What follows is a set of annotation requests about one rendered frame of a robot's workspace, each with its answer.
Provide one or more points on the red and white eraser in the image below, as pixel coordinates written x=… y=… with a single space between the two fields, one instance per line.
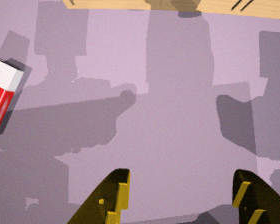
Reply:
x=9 y=80

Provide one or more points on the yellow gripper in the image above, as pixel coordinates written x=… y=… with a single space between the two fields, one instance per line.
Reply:
x=257 y=201

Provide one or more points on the tan rectangular box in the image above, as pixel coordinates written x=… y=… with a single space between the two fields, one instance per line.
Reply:
x=235 y=10

